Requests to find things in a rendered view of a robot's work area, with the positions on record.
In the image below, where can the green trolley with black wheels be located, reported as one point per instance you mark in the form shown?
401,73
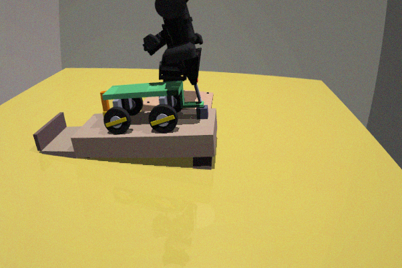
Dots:
128,102

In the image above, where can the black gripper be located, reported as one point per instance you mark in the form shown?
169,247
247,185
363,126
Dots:
183,51

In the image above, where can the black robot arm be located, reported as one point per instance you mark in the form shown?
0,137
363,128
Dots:
168,9

